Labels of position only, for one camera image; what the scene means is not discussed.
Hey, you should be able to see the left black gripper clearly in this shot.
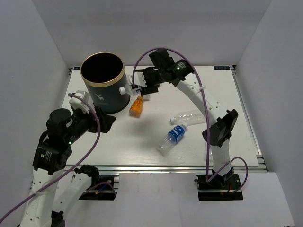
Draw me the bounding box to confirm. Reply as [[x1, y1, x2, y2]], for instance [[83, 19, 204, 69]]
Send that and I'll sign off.
[[65, 105, 116, 143]]

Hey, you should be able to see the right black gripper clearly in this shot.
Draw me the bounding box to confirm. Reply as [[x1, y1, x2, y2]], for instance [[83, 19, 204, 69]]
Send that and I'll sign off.
[[140, 68, 165, 96]]

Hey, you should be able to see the clear bottle green-blue label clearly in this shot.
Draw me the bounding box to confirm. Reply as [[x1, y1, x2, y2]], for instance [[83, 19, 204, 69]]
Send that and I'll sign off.
[[119, 86, 141, 96]]

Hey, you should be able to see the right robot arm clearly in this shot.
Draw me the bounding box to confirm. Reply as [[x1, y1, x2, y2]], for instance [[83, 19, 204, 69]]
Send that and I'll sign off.
[[140, 47, 239, 189]]

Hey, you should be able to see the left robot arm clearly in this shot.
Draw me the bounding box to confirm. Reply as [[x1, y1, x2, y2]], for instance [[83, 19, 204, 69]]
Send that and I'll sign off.
[[20, 108, 100, 227]]

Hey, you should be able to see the dark green cylindrical bin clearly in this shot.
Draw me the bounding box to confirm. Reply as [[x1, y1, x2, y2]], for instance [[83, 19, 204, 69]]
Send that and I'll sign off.
[[80, 52, 130, 114]]

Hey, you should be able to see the orange juice plastic bottle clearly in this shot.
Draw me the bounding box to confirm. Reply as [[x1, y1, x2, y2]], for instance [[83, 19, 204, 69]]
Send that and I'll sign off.
[[129, 96, 144, 118]]

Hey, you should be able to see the clear bottle dark blue label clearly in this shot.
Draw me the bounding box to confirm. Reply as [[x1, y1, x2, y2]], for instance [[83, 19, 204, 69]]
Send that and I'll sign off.
[[156, 123, 188, 156]]

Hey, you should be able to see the large clear unlabelled bottle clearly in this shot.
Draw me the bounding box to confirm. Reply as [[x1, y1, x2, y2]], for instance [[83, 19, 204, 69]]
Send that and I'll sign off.
[[169, 110, 206, 125]]

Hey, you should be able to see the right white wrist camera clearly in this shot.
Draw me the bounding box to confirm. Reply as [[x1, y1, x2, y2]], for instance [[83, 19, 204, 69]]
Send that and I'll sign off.
[[127, 71, 147, 90]]

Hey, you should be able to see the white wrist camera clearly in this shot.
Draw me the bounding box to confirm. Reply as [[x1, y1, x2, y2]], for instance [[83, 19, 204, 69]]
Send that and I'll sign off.
[[127, 71, 147, 90], [69, 90, 92, 114]]

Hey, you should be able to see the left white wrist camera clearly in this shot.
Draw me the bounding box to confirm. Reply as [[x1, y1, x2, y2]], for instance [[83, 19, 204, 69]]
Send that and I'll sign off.
[[69, 90, 92, 114]]

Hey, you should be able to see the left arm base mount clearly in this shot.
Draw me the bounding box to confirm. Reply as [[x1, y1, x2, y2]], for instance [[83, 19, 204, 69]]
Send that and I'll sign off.
[[74, 165, 117, 201]]

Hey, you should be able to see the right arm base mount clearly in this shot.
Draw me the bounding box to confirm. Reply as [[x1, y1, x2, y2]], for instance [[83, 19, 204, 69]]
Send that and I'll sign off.
[[195, 174, 243, 201]]

